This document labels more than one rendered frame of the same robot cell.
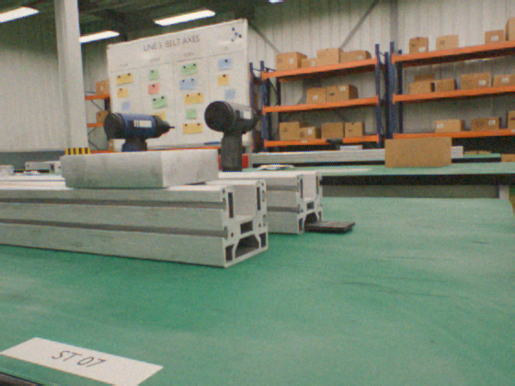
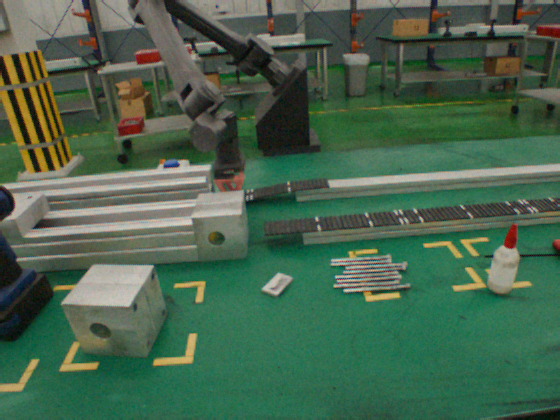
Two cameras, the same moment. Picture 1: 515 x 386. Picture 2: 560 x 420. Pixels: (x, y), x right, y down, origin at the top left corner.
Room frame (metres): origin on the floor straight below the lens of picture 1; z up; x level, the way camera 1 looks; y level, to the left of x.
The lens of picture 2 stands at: (1.71, 0.44, 1.19)
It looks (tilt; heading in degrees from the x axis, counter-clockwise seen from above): 28 degrees down; 151
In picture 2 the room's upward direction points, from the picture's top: 4 degrees counter-clockwise
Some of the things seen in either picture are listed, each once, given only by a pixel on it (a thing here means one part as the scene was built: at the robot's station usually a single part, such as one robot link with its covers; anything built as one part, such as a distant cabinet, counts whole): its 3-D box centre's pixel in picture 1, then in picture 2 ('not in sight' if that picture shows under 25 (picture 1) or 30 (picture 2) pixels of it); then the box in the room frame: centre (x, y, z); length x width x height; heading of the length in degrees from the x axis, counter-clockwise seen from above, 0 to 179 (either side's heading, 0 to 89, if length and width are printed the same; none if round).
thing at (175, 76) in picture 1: (179, 145); not in sight; (4.12, 0.67, 0.97); 1.50 x 0.50 x 1.95; 62
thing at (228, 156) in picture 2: not in sight; (227, 152); (0.92, 0.76, 0.91); 0.10 x 0.07 x 0.07; 151
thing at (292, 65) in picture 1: (324, 119); not in sight; (10.77, -1.65, 1.58); 2.83 x 0.98 x 3.15; 62
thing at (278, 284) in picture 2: not in sight; (277, 285); (1.26, 0.68, 0.78); 0.05 x 0.03 x 0.01; 116
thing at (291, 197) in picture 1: (115, 198); (9, 244); (0.87, 0.27, 0.82); 0.80 x 0.10 x 0.09; 61
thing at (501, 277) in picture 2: not in sight; (506, 257); (1.48, 0.96, 0.84); 0.04 x 0.04 x 0.12
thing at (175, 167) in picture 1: (143, 178); not in sight; (0.58, 0.14, 0.87); 0.16 x 0.11 x 0.07; 61
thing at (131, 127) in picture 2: not in sight; (153, 100); (-2.18, 1.30, 0.50); 1.03 x 0.55 x 1.01; 74
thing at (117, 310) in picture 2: not in sight; (122, 303); (1.21, 0.44, 0.83); 0.11 x 0.10 x 0.10; 143
